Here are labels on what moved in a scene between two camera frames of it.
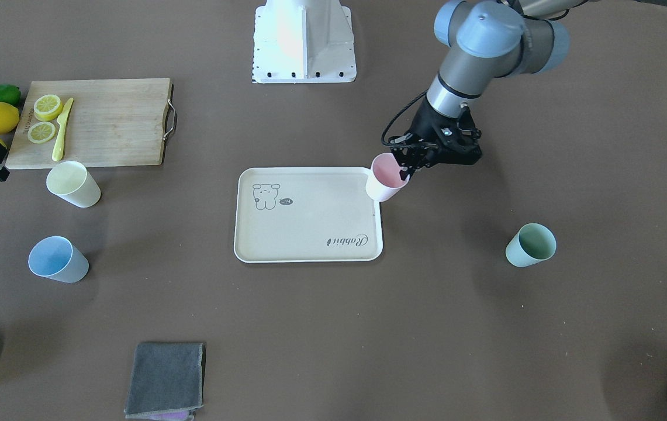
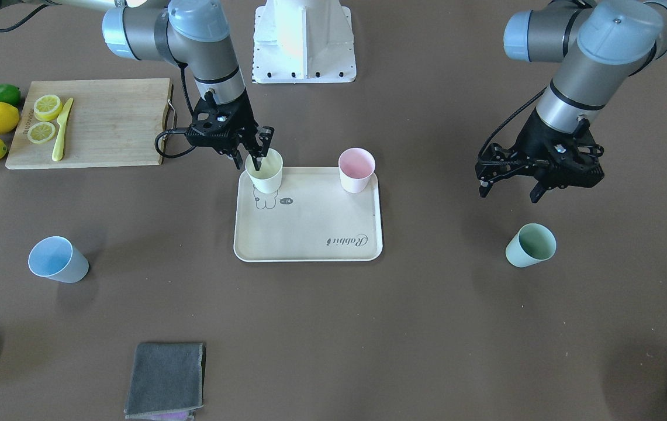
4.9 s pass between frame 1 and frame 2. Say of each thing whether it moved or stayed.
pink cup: moved
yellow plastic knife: stayed
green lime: stayed
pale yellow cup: moved
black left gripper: moved
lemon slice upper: stayed
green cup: stayed
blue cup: stayed
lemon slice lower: stayed
